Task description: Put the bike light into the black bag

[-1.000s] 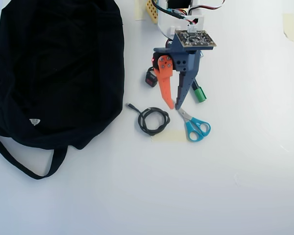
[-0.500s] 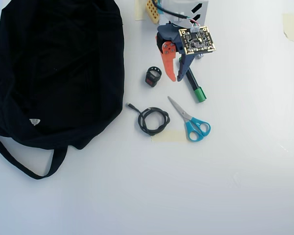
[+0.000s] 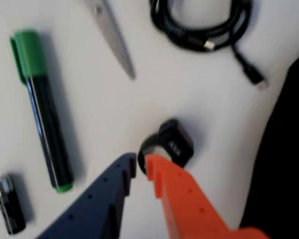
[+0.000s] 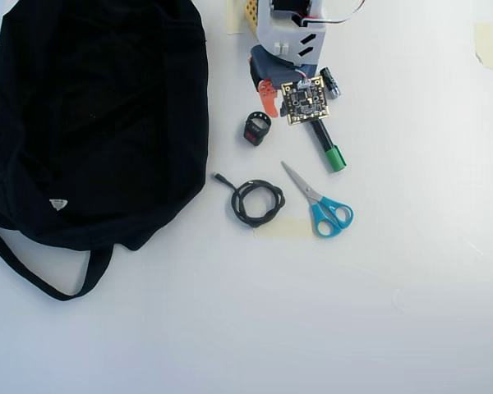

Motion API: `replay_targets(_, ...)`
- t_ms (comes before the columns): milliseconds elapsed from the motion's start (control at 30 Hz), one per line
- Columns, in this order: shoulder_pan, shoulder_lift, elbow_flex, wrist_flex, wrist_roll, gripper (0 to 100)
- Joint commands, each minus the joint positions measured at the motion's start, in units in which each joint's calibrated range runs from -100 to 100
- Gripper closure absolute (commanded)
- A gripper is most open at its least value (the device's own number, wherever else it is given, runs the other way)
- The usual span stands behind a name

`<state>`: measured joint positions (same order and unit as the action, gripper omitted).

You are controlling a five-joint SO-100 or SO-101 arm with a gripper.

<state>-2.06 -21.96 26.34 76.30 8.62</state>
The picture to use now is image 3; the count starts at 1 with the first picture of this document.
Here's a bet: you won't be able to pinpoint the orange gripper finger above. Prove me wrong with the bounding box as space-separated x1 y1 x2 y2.
144 153 273 239

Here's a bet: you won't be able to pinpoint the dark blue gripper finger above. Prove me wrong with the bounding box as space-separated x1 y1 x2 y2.
34 152 138 239

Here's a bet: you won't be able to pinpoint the black bike light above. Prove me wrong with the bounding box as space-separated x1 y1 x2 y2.
137 119 195 175

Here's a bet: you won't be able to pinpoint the black fabric bag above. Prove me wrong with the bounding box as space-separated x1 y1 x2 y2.
239 50 299 239

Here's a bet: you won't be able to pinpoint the black cylindrical battery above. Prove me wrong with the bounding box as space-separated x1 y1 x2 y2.
0 172 27 236

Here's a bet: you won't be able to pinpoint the black marker with green cap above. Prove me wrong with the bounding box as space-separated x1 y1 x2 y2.
9 29 74 195

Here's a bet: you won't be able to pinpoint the coiled black braided cable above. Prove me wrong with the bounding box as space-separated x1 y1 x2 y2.
149 0 269 91

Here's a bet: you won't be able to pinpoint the blue handled scissors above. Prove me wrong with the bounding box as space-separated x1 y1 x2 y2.
85 0 137 81

